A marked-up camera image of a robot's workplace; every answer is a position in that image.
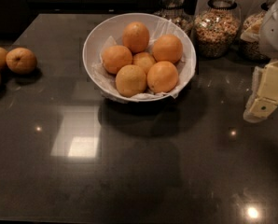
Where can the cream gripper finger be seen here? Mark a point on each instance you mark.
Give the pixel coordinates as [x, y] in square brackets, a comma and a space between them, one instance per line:
[264, 98]
[250, 31]

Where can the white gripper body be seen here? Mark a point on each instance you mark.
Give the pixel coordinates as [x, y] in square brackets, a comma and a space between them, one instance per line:
[275, 34]

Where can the small orange at bowl centre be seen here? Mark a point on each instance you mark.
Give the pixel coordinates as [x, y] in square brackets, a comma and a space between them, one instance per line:
[144, 59]

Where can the white bowl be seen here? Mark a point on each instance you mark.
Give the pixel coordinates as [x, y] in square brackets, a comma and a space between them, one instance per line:
[95, 41]

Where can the right glass jar with grains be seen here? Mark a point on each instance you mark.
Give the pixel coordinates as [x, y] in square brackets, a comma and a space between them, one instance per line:
[250, 50]

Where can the glass jar with grains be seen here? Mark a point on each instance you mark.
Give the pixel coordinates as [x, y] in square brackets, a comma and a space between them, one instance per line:
[173, 10]
[216, 27]
[250, 50]

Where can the middle glass jar with grains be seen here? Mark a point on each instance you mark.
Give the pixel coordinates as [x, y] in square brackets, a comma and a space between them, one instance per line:
[216, 27]

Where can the white paper liner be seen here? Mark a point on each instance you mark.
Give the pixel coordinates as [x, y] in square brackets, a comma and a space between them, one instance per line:
[105, 80]

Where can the left glass jar with grains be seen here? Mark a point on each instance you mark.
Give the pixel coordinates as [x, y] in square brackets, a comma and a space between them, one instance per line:
[173, 10]

